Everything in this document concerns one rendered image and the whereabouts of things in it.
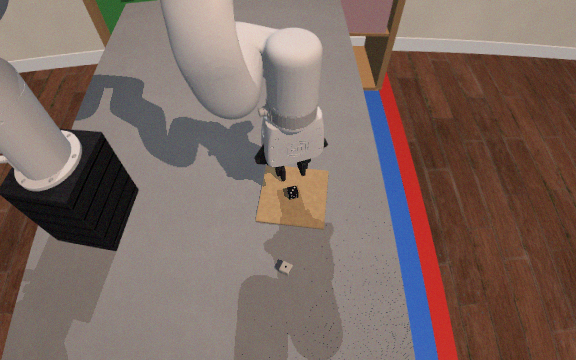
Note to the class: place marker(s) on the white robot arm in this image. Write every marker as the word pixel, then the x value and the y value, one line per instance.
pixel 205 45

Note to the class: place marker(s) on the white die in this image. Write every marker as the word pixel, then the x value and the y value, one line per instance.
pixel 285 268

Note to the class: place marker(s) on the black die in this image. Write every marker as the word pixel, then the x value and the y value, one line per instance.
pixel 292 192

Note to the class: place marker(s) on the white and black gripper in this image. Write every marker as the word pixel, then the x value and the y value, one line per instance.
pixel 282 147

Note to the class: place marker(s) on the tan mat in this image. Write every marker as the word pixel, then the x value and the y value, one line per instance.
pixel 308 210

